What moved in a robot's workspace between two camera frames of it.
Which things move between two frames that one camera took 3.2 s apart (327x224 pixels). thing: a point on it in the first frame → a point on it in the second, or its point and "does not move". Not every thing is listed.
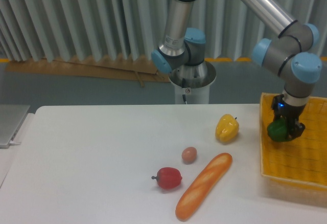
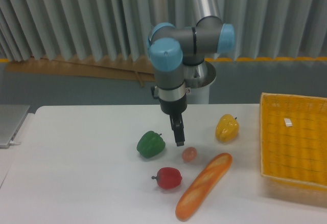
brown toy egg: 189,155 does not move
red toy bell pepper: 168,178 does not move
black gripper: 292,113 → 172,108
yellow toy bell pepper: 227,128 does not move
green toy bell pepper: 277,129 → 150,144
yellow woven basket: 302,159 does not move
